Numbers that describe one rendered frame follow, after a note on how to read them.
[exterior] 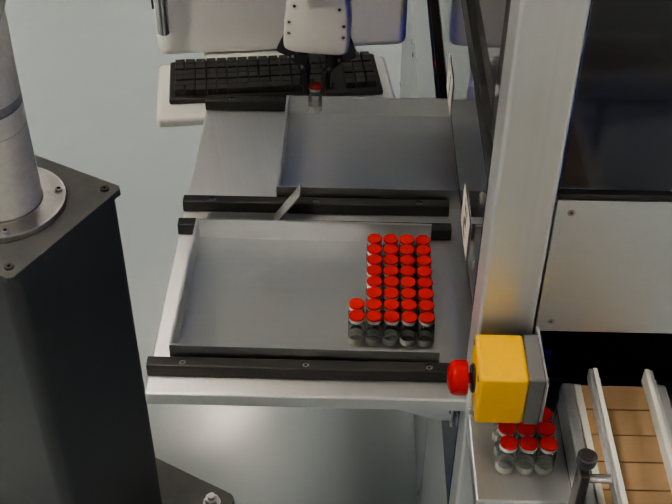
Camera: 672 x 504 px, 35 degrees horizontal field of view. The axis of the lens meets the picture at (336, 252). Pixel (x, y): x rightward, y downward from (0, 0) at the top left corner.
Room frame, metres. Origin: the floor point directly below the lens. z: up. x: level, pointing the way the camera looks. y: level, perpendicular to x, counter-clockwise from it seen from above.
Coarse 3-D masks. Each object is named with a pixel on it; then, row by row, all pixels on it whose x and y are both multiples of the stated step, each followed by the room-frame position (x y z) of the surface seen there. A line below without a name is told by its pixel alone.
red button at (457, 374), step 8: (456, 360) 0.83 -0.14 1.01; (464, 360) 0.83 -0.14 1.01; (448, 368) 0.82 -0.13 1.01; (456, 368) 0.82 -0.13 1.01; (464, 368) 0.82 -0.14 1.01; (448, 376) 0.82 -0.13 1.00; (456, 376) 0.81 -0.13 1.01; (464, 376) 0.81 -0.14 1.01; (448, 384) 0.81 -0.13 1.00; (456, 384) 0.80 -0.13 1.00; (464, 384) 0.80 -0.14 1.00; (456, 392) 0.80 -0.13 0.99; (464, 392) 0.80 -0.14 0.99
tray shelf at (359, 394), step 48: (240, 144) 1.45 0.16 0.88; (192, 192) 1.32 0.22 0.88; (240, 192) 1.32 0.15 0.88; (432, 240) 1.20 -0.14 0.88; (192, 384) 0.91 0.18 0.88; (240, 384) 0.91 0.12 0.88; (288, 384) 0.92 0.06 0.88; (336, 384) 0.92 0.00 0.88; (384, 384) 0.92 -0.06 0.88; (432, 384) 0.92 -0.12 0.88
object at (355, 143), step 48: (288, 96) 1.54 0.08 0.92; (336, 96) 1.54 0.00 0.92; (288, 144) 1.45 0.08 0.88; (336, 144) 1.45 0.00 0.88; (384, 144) 1.45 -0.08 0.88; (432, 144) 1.45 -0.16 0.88; (288, 192) 1.28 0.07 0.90; (336, 192) 1.28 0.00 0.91; (384, 192) 1.28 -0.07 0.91; (432, 192) 1.28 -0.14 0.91
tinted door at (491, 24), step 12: (480, 0) 1.23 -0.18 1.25; (492, 0) 1.12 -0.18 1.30; (504, 0) 1.03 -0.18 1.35; (480, 12) 1.22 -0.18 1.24; (492, 12) 1.11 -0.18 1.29; (504, 12) 1.02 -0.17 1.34; (480, 24) 1.21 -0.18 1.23; (492, 24) 1.10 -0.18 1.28; (480, 36) 1.19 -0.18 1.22; (492, 36) 1.09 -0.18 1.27; (492, 48) 1.08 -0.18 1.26; (492, 60) 1.07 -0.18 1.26; (492, 72) 1.06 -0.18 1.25; (492, 84) 1.05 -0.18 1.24; (492, 96) 1.04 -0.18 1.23; (492, 108) 1.03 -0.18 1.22
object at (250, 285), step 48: (192, 240) 1.16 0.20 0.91; (240, 240) 1.20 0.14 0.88; (288, 240) 1.20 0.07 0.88; (336, 240) 1.20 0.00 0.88; (192, 288) 1.09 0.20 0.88; (240, 288) 1.09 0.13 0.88; (288, 288) 1.09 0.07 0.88; (336, 288) 1.09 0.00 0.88; (432, 288) 1.10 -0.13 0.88; (192, 336) 1.00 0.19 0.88; (240, 336) 1.00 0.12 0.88; (288, 336) 1.00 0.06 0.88; (336, 336) 1.00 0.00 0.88
